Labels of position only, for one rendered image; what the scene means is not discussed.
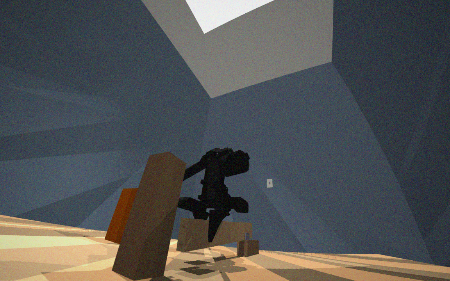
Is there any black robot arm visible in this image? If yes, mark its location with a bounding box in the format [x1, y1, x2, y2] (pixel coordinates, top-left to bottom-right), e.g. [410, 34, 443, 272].
[183, 147, 250, 181]

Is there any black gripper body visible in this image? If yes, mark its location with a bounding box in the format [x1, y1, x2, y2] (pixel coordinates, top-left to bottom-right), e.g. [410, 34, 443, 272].
[178, 175, 248, 213]

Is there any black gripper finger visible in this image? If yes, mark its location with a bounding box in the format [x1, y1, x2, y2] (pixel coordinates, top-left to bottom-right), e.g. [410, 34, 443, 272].
[208, 210, 230, 242]
[189, 209, 209, 220]

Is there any long brown wooden beam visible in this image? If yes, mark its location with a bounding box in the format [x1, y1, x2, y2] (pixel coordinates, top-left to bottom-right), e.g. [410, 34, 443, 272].
[176, 217, 252, 252]

